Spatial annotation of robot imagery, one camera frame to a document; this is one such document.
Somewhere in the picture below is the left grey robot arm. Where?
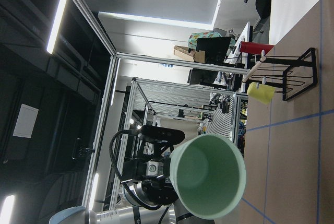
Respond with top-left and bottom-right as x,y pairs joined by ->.
49,193 -> 214,223

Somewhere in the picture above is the aluminium frame enclosure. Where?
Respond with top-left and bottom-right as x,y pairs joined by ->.
72,0 -> 246,210

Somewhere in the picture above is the cardboard box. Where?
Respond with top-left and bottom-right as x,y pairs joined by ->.
174,45 -> 205,63

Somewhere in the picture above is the mint green cup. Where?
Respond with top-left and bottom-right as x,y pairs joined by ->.
170,134 -> 246,220

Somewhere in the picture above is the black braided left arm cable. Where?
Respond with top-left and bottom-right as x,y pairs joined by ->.
109,128 -> 173,224

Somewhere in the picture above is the red cylinder container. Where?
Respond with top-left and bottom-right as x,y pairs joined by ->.
238,41 -> 274,55

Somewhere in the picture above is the black monitor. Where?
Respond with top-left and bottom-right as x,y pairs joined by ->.
196,37 -> 231,65

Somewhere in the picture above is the black wire cup rack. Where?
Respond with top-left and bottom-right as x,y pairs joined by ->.
242,48 -> 318,101

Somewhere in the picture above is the yellow cup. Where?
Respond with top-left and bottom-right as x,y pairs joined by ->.
247,82 -> 275,104

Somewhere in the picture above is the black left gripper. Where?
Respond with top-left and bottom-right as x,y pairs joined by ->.
121,140 -> 178,207

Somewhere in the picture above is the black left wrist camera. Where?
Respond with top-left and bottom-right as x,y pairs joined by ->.
138,125 -> 185,145

